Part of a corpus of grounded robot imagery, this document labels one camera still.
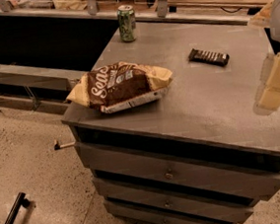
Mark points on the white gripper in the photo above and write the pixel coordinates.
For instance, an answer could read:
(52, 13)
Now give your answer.
(269, 98)

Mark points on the dark chocolate rxbar wrapper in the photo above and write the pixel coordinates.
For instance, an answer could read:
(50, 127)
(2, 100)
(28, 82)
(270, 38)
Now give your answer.
(209, 57)

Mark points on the grey drawer cabinet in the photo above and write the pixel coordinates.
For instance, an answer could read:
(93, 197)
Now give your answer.
(209, 113)

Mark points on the middle grey drawer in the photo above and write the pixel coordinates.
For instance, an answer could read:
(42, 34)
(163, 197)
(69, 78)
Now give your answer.
(184, 204)

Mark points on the grey drawer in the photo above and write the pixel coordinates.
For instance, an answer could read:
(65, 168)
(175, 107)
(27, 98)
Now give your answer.
(148, 215)
(184, 204)
(193, 177)

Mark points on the green soda can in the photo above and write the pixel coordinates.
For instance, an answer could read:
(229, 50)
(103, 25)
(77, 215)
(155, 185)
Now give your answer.
(126, 22)

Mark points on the brown yellow chip bag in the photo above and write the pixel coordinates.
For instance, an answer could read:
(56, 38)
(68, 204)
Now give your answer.
(121, 86)

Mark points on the bottom grey drawer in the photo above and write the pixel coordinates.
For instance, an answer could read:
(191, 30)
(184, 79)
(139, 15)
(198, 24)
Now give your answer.
(148, 215)

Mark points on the top grey drawer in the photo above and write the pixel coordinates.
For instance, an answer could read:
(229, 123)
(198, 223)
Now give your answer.
(193, 177)

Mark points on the black metal bar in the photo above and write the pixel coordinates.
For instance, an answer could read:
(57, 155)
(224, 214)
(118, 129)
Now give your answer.
(20, 201)

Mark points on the side crank handle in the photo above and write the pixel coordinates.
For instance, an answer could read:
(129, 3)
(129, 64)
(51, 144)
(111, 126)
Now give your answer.
(58, 146)

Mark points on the grey metal counter rail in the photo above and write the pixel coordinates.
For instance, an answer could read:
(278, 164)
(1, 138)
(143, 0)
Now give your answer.
(46, 78)

